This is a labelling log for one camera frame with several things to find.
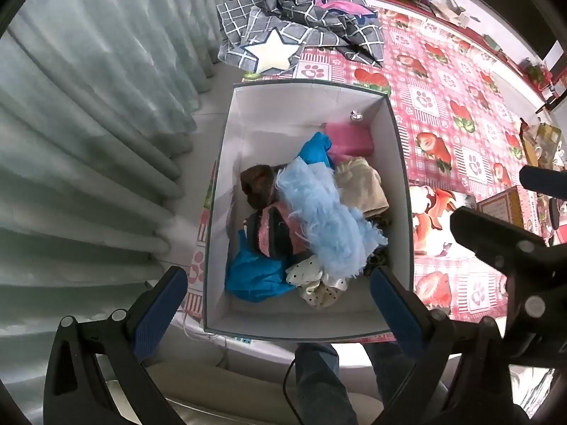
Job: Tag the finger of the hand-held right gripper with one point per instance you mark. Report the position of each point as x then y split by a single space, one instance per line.
540 180
487 232

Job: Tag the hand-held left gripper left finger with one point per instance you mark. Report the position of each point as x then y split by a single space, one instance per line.
159 310

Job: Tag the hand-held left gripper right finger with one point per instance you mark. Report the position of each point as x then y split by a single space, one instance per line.
394 310

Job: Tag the leopard print scrunchie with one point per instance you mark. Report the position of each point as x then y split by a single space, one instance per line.
376 260

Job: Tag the white polka dot scrunchie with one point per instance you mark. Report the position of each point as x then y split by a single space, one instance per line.
314 283

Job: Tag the teal cloth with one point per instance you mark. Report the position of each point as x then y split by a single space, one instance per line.
315 150
254 274

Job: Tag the light blue furry cloth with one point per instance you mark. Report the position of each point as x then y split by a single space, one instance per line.
323 225

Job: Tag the beige cloth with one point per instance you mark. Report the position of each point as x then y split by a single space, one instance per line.
361 188

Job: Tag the pink and black fuzzy sock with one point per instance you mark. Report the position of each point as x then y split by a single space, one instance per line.
270 230

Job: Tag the brown plush piece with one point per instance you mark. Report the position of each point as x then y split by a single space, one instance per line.
257 183

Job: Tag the pink sponge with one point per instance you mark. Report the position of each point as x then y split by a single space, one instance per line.
350 139

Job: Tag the white storage box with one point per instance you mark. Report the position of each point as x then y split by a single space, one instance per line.
310 102

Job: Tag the yellow cardboard carton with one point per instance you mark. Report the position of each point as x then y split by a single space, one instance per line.
500 206

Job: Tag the person's right leg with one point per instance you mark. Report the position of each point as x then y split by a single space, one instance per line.
383 356

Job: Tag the small potted plant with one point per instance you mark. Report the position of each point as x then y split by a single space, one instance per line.
534 73

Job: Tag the strawberry printed pink tablecloth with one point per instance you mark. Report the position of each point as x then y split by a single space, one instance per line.
443 110

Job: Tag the small silver object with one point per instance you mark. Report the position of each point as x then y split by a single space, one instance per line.
355 116

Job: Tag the grey curtain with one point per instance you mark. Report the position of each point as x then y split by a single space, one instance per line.
88 119

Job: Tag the grey checked blanket with star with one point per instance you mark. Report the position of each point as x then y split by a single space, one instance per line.
310 17

